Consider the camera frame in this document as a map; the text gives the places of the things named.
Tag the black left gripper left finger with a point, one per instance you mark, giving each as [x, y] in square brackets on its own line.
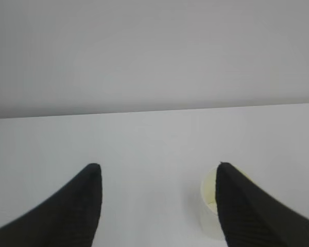
[70, 217]

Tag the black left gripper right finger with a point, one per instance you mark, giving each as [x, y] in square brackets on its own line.
[249, 216]

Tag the white paper cup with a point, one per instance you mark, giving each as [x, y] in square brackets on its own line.
[208, 214]

